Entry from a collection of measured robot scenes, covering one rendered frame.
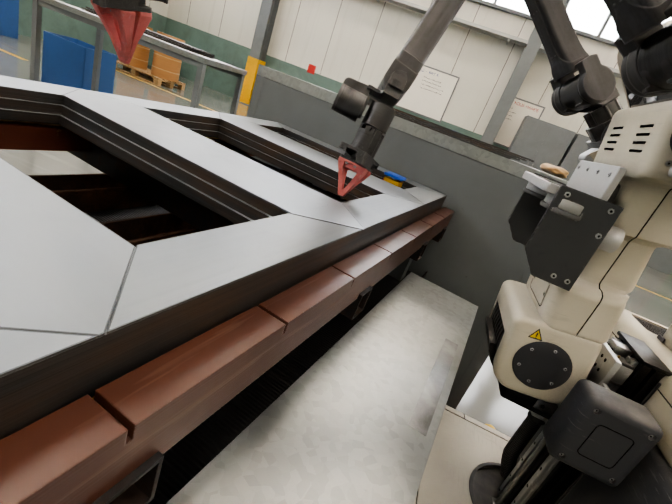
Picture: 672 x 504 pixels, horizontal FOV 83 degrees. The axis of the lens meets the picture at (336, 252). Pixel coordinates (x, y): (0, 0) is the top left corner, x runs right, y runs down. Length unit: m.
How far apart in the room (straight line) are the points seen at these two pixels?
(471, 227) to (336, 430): 1.02
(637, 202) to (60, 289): 0.81
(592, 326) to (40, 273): 0.80
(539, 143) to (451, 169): 7.93
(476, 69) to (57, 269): 9.74
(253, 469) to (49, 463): 0.23
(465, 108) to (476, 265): 8.49
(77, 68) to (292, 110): 4.09
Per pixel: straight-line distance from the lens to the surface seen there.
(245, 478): 0.46
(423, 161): 1.43
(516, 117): 9.85
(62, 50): 5.68
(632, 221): 0.83
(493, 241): 1.42
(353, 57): 10.31
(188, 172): 0.71
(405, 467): 0.55
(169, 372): 0.33
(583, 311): 0.83
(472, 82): 9.87
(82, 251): 0.38
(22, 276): 0.35
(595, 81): 1.04
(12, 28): 9.59
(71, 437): 0.29
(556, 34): 1.07
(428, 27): 0.94
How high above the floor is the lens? 1.05
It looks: 21 degrees down
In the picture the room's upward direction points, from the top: 21 degrees clockwise
